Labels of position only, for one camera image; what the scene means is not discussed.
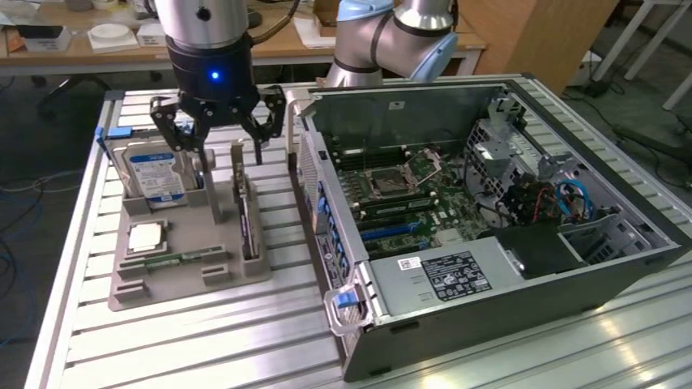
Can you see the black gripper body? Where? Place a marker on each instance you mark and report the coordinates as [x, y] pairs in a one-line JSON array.
[[214, 81]]

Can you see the black gpu with metal bracket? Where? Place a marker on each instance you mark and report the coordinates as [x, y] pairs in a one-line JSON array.
[[247, 219]]

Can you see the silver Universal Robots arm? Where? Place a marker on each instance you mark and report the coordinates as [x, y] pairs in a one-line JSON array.
[[374, 36]]

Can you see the blue expansion slot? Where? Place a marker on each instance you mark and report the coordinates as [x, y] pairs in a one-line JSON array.
[[392, 231]]

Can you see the hard disk with blue caddy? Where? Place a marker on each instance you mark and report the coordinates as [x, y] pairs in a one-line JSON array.
[[154, 174]]

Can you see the small white labelled box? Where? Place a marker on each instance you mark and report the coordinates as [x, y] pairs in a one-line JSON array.
[[151, 36]]

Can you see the white paper stack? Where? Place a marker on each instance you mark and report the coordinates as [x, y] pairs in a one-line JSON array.
[[314, 36]]

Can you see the white round container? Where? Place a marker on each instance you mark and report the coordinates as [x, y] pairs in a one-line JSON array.
[[112, 37]]

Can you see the black chair base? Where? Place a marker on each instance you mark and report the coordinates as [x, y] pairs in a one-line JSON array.
[[70, 87]]

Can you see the wooden desk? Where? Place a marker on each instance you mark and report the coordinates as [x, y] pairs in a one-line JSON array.
[[82, 58]]

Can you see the brown cardboard box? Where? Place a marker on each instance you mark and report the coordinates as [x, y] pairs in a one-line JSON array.
[[324, 12]]

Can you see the silver CPU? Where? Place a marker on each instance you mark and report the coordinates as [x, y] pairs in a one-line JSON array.
[[146, 237]]

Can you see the CPU socket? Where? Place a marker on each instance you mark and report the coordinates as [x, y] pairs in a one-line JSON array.
[[390, 182]]

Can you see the metal socket cover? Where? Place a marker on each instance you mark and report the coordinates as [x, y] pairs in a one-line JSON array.
[[424, 164]]

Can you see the grey cup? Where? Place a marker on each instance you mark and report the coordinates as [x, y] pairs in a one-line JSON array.
[[80, 5]]

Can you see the green RAM stick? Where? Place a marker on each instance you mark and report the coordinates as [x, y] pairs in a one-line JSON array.
[[167, 257]]

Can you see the dark installed RAM stick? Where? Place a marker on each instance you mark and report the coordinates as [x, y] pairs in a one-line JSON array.
[[398, 206]]

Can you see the white box with black lid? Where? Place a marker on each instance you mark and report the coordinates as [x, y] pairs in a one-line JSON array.
[[43, 38]]

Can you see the grey parts rack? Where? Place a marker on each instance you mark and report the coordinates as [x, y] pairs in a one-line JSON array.
[[184, 283]]

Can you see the green motherboard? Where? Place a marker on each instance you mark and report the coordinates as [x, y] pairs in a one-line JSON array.
[[454, 210]]

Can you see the silver metal drive cage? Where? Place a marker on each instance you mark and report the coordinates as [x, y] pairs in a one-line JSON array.
[[498, 154]]

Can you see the blue case latch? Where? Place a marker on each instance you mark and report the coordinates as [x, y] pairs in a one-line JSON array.
[[347, 302]]

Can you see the grey power supply unit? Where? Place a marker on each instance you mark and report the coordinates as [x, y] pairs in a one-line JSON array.
[[448, 279]]

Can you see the wooden cabinet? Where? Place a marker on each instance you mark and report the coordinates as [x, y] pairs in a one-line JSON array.
[[546, 40]]

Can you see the black open PC case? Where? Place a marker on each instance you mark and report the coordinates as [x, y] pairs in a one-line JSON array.
[[487, 324]]

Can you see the silver disk bay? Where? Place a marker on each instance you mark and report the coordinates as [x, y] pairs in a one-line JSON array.
[[600, 239]]

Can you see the white table frame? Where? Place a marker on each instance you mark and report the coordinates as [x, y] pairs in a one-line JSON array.
[[611, 52]]

